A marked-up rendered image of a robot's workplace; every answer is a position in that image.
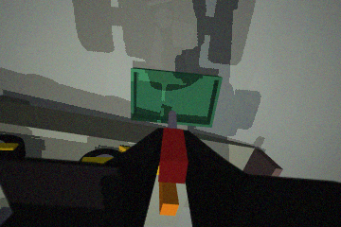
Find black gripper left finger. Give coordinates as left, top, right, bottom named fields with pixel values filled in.
left=0, top=128, right=164, bottom=227

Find yellow wedge with orange handle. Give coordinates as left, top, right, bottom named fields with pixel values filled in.
left=118, top=146, right=179, bottom=216

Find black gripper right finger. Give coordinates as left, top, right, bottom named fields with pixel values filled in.
left=184, top=130, right=341, bottom=227

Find green tray walls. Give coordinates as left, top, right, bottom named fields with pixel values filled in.
left=131, top=67, right=223, bottom=128

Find red-headed pin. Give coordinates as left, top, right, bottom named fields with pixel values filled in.
left=158, top=111, right=188, bottom=183

